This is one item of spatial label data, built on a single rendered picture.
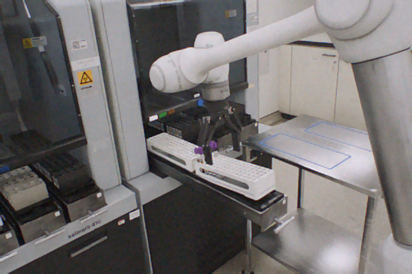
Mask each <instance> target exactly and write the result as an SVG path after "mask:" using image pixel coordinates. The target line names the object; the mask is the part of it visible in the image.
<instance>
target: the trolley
mask: <svg viewBox="0 0 412 274"><path fill-rule="evenodd" d="M241 145H242V146H243V161H245V162H247V163H250V150H251V149H252V150H253V151H256V152H259V153H262V154H264V155H266V156H269V157H273V158H275V159H278V160H281V161H283V162H285V163H288V164H290V165H293V166H295V167H298V168H299V173H298V188H297V209H296V210H294V211H293V212H291V213H290V214H288V215H287V216H286V217H285V218H283V219H282V220H281V221H283V222H285V221H286V220H287V219H288V218H290V217H291V216H294V217H295V220H293V221H292V222H291V223H290V224H288V225H287V226H285V228H283V229H282V230H280V231H279V232H277V233H274V232H273V230H275V229H276V228H277V227H278V226H280V225H279V224H277V223H276V224H274V225H273V226H271V227H270V228H268V229H267V230H265V231H263V232H261V233H260V234H259V235H257V236H255V237H254V238H253V239H251V223H250V220H248V219H246V218H244V220H245V269H243V271H242V274H255V273H254V268H253V267H252V265H251V245H252V246H254V247H255V248H257V249H258V250H260V251H262V252H263V253H264V254H266V255H268V256H269V257H271V258H272V259H274V260H275V261H277V262H278V263H280V264H281V265H283V266H284V267H286V268H288V269H289V270H291V271H293V272H294V273H296V274H384V265H383V253H382V246H380V245H378V244H376V243H374V242H372V237H373V229H374V225H375V216H376V212H377V203H378V199H379V195H381V194H382V189H381V185H380V181H379V176H378V173H377V168H376V164H375V160H374V157H373V153H372V149H371V144H370V139H369V136H368V132H367V131H366V130H363V129H359V128H356V127H351V126H349V125H343V124H339V123H335V122H330V121H328V120H323V119H320V118H316V117H313V116H309V115H306V114H302V115H301V116H298V117H296V118H294V119H292V120H289V121H287V122H285V123H281V124H279V125H277V126H275V127H273V128H271V129H268V130H266V131H263V132H261V133H259V134H257V135H255V136H252V137H250V138H248V139H246V140H244V141H242V142H241ZM305 171H308V172H311V173H312V174H315V175H318V176H320V177H322V178H325V179H328V180H330V181H333V182H335V183H338V184H340V185H342V186H345V187H348V188H350V189H352V190H354V191H357V192H360V193H362V194H365V195H368V201H367V206H366V215H365V220H364V229H363V234H362V236H360V235H358V234H356V233H353V232H352V231H350V230H347V229H345V228H343V227H341V226H339V225H337V224H335V223H332V222H330V221H328V220H326V219H324V218H322V217H320V216H319V215H317V214H315V213H313V212H310V211H308V210H306V209H304V208H303V196H304V172H305ZM381 198H384V196H383V194H382V195H381Z"/></svg>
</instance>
